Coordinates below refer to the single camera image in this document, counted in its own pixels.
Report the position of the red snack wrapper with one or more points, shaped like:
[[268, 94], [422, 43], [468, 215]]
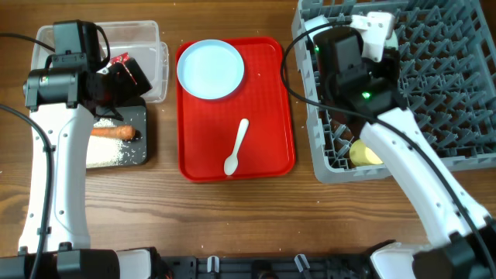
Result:
[[120, 59]]

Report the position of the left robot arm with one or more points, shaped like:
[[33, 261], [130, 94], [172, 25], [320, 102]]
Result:
[[55, 242]]

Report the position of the white rice pile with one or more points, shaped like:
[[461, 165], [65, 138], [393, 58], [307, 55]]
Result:
[[104, 152]]

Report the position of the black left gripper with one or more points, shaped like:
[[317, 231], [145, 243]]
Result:
[[129, 90]]

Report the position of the yellow plastic cup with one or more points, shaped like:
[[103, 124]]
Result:
[[361, 155]]

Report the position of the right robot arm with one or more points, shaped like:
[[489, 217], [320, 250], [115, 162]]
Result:
[[358, 62]]

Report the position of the mint green bowl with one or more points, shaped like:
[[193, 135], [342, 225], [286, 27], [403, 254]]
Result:
[[392, 42]]

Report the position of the light blue bowl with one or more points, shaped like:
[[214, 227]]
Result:
[[315, 22]]

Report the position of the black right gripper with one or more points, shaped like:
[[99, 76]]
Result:
[[387, 67]]

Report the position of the clear plastic bin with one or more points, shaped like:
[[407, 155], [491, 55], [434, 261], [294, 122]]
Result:
[[151, 46]]

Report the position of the grey dishwasher rack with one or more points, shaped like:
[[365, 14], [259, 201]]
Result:
[[447, 60]]

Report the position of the orange carrot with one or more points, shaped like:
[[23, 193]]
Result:
[[118, 132]]

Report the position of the red plastic tray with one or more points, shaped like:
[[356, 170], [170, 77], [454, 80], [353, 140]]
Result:
[[206, 130]]

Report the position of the black waste tray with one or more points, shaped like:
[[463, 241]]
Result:
[[134, 113]]

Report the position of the light blue plate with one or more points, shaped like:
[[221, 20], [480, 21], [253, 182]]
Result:
[[210, 69]]

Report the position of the white plastic spoon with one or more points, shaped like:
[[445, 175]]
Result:
[[231, 163]]

